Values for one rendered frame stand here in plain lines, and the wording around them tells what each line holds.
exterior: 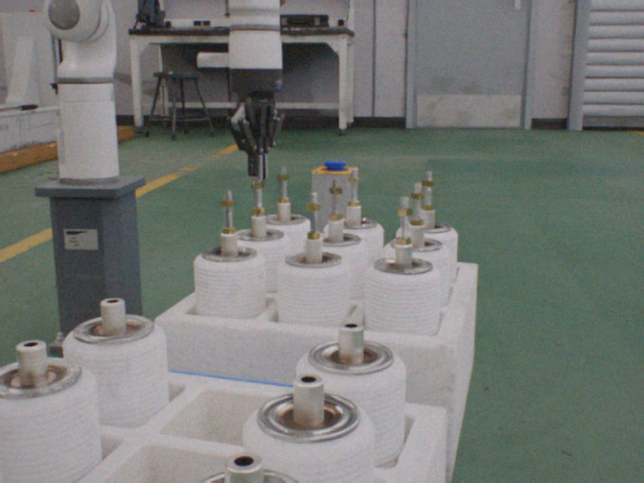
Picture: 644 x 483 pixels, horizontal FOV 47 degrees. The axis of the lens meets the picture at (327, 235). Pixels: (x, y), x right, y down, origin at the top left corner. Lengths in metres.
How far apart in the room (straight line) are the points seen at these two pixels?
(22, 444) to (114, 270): 0.75
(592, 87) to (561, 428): 5.26
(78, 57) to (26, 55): 3.36
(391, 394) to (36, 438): 0.28
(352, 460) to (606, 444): 0.63
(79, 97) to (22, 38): 3.46
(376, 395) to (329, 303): 0.34
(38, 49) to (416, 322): 4.02
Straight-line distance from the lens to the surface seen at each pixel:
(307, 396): 0.54
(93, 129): 1.33
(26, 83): 4.65
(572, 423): 1.16
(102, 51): 1.37
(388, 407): 0.64
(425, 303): 0.93
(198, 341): 0.98
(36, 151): 4.18
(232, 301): 0.98
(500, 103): 6.22
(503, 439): 1.09
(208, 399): 0.79
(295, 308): 0.95
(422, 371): 0.91
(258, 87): 1.05
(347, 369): 0.63
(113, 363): 0.71
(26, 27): 4.78
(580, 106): 6.22
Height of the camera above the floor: 0.50
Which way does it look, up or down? 13 degrees down
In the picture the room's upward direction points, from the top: straight up
